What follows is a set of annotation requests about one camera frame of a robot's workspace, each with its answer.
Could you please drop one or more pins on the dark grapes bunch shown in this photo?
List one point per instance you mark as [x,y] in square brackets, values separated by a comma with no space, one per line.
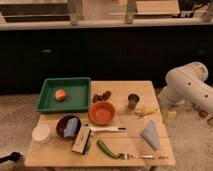
[105,96]

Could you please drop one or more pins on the green plastic tray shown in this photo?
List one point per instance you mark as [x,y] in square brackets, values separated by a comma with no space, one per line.
[77,100]

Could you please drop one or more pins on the wooden table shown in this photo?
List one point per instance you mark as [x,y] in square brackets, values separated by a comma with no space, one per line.
[58,152]

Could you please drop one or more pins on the metal cup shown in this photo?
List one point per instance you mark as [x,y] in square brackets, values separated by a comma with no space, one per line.
[133,100]

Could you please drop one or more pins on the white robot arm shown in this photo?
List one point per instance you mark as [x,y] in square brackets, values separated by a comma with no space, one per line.
[186,82]

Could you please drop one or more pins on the blue sponge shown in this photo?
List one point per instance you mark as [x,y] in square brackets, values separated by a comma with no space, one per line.
[71,127]

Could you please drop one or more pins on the dark maroon bowl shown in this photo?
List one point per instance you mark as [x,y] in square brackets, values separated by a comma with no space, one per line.
[61,125]

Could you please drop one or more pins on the wooden block brush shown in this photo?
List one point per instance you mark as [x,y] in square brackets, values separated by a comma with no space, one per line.
[81,140]

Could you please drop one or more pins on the white handled knife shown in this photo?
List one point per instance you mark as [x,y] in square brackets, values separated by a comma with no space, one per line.
[107,129]

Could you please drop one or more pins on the black object on floor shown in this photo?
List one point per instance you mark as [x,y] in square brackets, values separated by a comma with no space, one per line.
[14,156]

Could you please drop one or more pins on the metal fork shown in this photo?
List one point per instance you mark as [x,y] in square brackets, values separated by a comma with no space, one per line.
[127,156]

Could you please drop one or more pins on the green cucumber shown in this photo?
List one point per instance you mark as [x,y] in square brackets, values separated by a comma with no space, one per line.
[103,147]

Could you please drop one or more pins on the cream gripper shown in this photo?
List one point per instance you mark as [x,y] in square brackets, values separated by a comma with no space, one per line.
[168,116]

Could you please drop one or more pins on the peach fruit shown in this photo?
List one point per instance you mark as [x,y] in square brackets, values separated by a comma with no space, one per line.
[60,94]

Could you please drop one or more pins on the blue-grey towel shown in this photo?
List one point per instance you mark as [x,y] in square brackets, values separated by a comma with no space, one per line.
[150,134]

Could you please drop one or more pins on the white round container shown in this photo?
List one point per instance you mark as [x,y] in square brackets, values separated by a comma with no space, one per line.
[42,133]

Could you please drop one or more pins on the yellow banana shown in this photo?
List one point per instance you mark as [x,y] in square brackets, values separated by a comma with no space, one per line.
[145,111]

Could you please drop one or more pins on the orange bowl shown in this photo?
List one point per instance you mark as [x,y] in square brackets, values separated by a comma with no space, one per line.
[102,113]

